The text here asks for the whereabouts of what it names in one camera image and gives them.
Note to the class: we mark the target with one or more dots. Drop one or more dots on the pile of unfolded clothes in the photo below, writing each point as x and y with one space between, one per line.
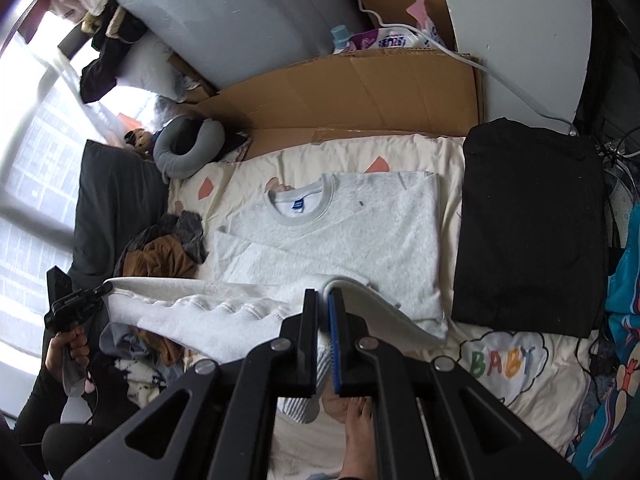
192 232

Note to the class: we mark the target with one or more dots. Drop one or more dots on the teal printed blanket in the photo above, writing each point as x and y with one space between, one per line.
620 335

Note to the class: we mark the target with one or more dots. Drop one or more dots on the grey plastic-wrapped mattress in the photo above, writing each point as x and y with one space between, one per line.
240 15

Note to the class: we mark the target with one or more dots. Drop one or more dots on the black and white spotted cloth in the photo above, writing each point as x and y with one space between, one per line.
145 380

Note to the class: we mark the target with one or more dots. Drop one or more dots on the flattened cardboard box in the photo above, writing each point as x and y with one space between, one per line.
350 95

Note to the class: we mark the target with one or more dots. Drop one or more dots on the grey neck pillow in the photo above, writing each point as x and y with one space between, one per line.
170 160

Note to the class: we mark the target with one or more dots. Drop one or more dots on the black folded garment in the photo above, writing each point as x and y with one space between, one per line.
530 230

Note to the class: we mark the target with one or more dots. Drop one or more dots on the brown plush toy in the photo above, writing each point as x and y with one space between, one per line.
140 140

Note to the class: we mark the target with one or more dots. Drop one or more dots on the striped cloth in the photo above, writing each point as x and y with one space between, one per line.
300 407

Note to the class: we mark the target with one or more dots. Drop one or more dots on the purple and white packet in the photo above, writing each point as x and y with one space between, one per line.
395 39

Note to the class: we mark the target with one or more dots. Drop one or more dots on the white pillow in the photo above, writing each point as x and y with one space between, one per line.
150 70

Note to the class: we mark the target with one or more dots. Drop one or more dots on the cream printed blanket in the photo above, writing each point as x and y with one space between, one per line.
500 400

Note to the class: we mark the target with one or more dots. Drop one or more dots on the hanging black garment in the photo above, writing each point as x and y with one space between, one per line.
107 60

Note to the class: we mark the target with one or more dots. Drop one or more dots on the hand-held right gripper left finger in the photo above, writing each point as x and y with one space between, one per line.
310 350

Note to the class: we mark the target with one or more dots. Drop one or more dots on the light blue bottle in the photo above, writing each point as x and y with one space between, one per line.
340 37

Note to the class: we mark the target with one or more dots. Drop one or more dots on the person's left hand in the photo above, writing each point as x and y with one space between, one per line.
70 347

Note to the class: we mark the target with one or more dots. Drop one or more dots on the dark grey cushion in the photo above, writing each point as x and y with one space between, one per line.
115 210

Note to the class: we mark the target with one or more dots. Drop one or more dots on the light grey sweatshirt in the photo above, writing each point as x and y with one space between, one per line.
360 230

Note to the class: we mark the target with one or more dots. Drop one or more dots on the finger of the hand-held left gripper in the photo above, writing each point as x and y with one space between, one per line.
92 295

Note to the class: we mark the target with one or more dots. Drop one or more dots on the person's bare foot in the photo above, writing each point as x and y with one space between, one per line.
357 435

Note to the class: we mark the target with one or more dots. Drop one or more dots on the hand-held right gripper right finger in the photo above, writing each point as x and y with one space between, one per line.
336 350

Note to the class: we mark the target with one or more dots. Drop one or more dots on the person's left forearm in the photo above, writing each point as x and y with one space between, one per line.
37 400

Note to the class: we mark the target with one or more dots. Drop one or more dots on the white board panel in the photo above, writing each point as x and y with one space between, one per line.
515 40

